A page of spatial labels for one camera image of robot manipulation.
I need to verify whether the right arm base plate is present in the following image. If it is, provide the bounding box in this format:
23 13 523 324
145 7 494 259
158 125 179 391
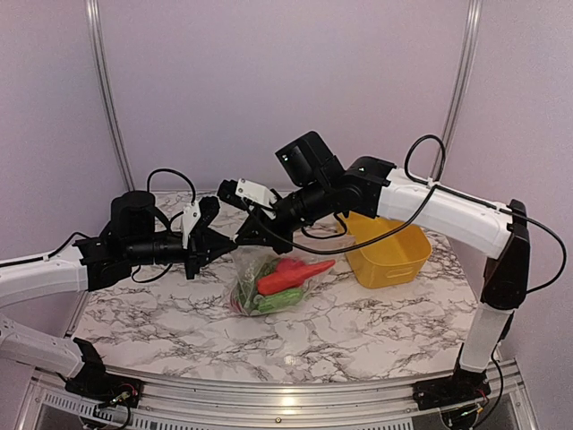
413 377 492 410

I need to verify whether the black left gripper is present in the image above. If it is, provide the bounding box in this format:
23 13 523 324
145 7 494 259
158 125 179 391
125 229 238 280

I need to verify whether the clear zip top bag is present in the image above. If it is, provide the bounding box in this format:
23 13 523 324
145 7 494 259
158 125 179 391
226 246 341 317

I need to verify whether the left aluminium frame post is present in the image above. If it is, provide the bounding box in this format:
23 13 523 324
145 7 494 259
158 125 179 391
85 0 135 191

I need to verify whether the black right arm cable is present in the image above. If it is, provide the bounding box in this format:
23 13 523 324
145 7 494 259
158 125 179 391
241 133 567 404

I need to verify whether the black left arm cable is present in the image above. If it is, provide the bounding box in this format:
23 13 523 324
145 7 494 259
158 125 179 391
0 168 198 284

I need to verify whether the front aluminium rail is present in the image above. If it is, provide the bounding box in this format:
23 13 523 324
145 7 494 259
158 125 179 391
15 360 539 429

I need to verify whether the red toy chili pepper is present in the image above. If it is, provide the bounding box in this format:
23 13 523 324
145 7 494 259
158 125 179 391
257 260 335 296

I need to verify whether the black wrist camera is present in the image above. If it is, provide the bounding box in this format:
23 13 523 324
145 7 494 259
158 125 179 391
275 131 345 187
109 191 156 238

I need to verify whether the yellow plastic basket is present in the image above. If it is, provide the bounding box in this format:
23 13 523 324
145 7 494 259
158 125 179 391
342 212 432 288

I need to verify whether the dark green toy broccoli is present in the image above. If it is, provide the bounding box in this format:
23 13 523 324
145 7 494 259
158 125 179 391
237 258 275 309

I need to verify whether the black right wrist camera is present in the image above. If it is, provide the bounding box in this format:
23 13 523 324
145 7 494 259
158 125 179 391
275 131 345 187

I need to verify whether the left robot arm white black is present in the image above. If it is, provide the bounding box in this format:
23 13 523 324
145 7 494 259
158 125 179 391
1 191 236 399

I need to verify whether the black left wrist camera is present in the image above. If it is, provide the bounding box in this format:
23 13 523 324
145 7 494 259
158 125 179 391
109 191 156 238

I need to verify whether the green toy cucumber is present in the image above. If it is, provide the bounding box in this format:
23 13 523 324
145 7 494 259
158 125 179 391
255 288 304 314

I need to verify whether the right aluminium frame post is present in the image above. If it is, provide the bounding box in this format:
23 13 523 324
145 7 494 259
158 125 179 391
441 0 483 156

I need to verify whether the aluminium frame post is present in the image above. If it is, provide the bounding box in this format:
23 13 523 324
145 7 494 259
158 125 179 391
441 0 483 156
85 0 135 191

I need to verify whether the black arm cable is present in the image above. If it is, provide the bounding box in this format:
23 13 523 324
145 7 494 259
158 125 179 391
0 168 198 284
241 133 567 404

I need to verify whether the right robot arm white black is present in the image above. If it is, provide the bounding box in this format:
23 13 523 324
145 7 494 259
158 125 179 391
231 153 531 401

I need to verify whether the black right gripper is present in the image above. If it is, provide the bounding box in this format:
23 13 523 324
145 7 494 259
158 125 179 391
235 177 334 254

